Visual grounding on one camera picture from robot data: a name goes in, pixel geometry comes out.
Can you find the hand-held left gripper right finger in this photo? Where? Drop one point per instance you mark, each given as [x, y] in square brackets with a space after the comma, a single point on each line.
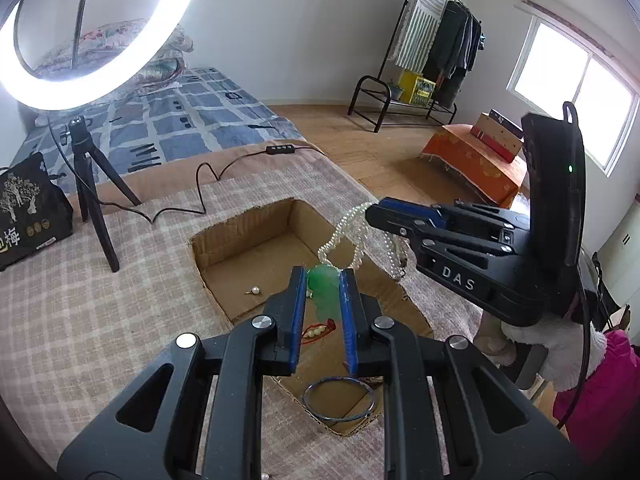
[348, 320]

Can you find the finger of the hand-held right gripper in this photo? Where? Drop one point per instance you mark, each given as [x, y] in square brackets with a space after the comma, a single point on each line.
[460, 245]
[410, 210]

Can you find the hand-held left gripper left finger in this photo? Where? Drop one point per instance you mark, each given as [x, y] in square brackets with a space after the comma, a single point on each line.
[299, 310]

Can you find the cardboard box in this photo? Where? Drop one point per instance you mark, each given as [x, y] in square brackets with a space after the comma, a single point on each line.
[250, 255]

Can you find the person's right hand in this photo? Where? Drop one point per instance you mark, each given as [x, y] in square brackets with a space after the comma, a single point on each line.
[492, 342]

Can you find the orange cloth covered table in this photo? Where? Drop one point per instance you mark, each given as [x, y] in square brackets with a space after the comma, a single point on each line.
[470, 165]

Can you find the tan cardboard carton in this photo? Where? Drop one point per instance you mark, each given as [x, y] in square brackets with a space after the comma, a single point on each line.
[492, 137]

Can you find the dark flat box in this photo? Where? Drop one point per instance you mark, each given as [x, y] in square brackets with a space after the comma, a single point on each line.
[507, 122]

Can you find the window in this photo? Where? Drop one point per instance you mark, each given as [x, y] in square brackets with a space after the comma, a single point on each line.
[575, 90]

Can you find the small plant pot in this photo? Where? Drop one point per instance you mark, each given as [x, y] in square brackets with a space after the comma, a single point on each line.
[396, 91]

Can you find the yellow crate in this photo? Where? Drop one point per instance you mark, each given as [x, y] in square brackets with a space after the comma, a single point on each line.
[415, 87]

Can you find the black clothes rack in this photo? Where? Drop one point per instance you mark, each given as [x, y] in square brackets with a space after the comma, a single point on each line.
[367, 95]

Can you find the dark hanging clothes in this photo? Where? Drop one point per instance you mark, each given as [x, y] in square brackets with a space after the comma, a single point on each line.
[452, 50]

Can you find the small blue hanging cloth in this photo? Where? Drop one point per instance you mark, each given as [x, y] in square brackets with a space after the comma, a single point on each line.
[482, 41]

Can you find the striped towel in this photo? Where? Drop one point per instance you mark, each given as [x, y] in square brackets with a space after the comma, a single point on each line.
[420, 20]

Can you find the pink clothing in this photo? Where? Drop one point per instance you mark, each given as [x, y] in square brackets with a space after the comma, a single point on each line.
[610, 385]

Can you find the blue checked bed sheet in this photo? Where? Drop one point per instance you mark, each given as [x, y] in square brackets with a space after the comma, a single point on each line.
[200, 110]

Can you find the black tripod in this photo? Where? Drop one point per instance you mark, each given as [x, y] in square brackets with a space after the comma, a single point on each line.
[92, 195]

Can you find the floral folded quilt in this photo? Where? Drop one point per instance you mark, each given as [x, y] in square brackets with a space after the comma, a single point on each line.
[160, 77]

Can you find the black printed bag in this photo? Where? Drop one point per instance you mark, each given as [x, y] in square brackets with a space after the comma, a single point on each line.
[30, 215]

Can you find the floral pillow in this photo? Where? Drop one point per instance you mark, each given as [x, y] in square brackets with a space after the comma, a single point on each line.
[60, 52]

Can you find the black phone holder gooseneck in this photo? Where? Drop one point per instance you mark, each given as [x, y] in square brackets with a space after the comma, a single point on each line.
[80, 25]

